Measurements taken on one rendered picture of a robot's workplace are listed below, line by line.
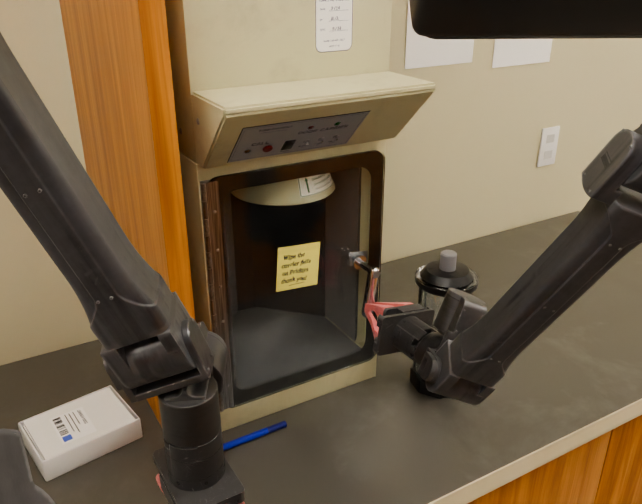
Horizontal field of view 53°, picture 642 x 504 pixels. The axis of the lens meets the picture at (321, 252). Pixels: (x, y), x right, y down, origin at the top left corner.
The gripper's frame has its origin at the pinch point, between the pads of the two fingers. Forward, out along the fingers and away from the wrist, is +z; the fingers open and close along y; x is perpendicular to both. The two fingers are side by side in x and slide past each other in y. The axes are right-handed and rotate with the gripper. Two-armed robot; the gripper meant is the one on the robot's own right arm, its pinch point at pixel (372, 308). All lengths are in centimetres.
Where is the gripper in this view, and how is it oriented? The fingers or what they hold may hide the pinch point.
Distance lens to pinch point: 107.8
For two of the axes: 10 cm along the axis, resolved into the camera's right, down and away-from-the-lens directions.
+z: -5.1, -3.4, 7.9
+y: -8.5, 0.8, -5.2
